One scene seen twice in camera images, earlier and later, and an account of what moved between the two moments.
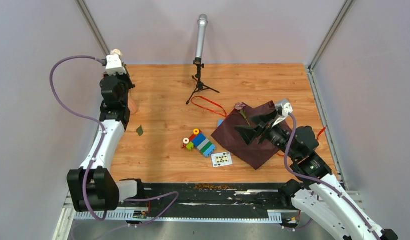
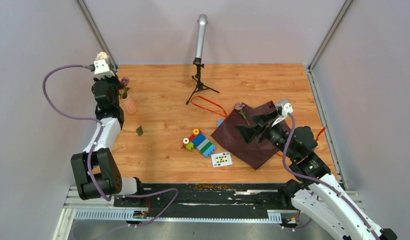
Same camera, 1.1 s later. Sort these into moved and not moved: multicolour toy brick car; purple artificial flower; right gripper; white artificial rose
Moved: white artificial rose
Not moved: right gripper; multicolour toy brick car; purple artificial flower
